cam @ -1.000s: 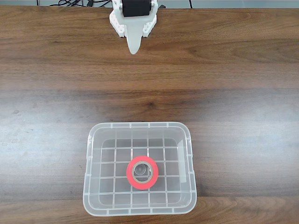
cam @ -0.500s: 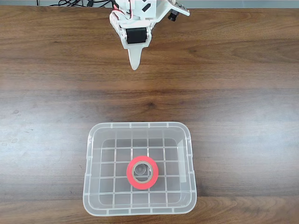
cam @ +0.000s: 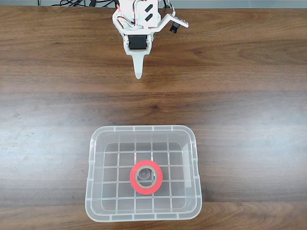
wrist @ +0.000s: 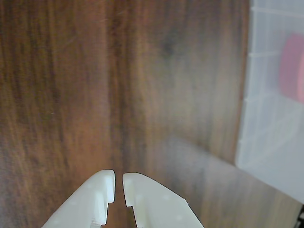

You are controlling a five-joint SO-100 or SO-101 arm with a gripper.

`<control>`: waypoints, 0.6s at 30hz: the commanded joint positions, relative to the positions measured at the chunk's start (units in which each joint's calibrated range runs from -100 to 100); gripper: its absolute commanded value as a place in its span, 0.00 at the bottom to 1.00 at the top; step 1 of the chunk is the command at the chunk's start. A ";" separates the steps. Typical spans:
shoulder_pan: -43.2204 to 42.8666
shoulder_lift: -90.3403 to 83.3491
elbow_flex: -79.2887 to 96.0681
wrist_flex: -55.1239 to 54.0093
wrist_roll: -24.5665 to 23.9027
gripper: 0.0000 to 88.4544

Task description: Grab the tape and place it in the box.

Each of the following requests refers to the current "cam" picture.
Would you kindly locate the red tape roll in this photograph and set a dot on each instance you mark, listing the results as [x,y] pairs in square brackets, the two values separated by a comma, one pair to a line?
[134,184]

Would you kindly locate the clear plastic box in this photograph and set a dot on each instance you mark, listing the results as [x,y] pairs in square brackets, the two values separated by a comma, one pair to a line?
[115,191]

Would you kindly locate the gripper camera circuit board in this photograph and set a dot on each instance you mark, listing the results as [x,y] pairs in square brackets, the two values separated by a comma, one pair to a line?
[179,21]

